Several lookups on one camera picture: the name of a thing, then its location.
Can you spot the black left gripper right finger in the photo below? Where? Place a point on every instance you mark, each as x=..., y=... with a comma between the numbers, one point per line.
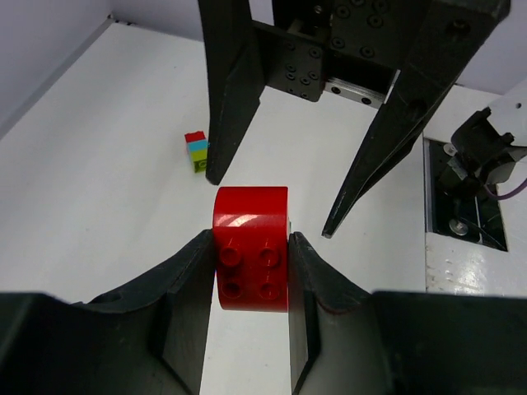
x=344, y=340

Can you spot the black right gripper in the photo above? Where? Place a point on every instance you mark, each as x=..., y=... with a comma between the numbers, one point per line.
x=354, y=49

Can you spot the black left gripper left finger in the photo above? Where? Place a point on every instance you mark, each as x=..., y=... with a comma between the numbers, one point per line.
x=147, y=336

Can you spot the red curved lego brick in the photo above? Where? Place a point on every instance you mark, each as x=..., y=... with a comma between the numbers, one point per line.
x=250, y=226

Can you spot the green blue red lego stack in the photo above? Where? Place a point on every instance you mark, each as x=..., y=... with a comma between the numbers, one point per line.
x=197, y=148

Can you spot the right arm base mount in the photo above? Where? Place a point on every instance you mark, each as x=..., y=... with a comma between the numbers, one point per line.
x=468, y=215

